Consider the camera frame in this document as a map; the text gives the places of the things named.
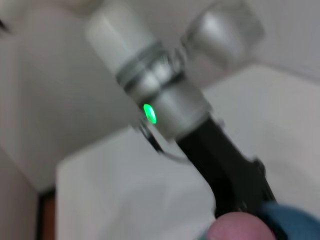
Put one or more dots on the pink peach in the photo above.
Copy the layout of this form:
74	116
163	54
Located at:
240	227

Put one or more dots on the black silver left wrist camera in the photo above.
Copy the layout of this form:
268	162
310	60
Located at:
222	30

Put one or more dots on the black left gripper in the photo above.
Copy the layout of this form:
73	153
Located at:
215	162

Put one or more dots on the blue bowl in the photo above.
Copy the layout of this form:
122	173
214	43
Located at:
292	220

